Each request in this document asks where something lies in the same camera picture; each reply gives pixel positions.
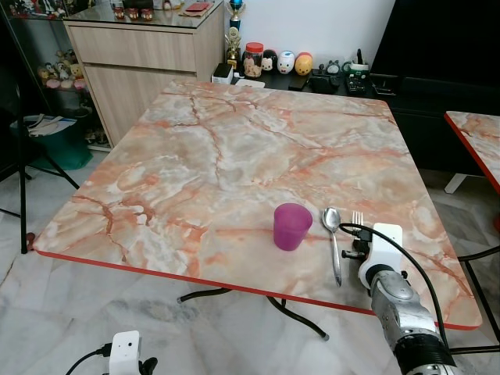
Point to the silver metal fork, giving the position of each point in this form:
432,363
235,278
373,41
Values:
358,218

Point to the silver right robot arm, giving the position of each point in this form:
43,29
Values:
402,312

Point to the silver metal spoon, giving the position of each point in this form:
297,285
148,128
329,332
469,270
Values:
332,220

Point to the purple plastic cup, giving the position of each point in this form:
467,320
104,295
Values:
292,228

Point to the black metal table legs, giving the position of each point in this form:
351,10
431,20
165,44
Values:
301,319

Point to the marble side table red edge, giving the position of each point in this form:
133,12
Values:
478,141

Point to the green pen mug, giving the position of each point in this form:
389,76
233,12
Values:
358,72

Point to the small grey figurine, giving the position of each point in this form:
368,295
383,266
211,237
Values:
333,69

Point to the yellow orange round figurine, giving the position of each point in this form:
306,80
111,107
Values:
303,63

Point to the white round figurine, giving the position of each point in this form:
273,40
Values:
286,62

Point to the black mouse figurine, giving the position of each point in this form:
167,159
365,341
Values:
269,62

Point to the red lidded clear jar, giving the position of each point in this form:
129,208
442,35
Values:
253,61

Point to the small white box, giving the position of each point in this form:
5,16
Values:
223,73

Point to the green plastic bin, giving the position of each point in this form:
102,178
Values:
61,144

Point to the gold and blue trophy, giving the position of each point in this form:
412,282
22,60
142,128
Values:
233,43

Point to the black tripod stand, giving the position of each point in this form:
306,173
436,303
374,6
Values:
22,156

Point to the light wooden cabinet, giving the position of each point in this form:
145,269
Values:
148,62

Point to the red flat case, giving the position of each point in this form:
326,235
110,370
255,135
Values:
197,8

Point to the glass shelf with toys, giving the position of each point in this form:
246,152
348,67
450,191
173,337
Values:
47,62

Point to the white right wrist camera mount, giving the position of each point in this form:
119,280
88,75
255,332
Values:
386,241

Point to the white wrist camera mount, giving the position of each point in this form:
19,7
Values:
386,241
125,351

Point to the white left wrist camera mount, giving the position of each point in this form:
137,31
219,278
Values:
125,351

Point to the black metal chair frame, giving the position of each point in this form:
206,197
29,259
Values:
476,293

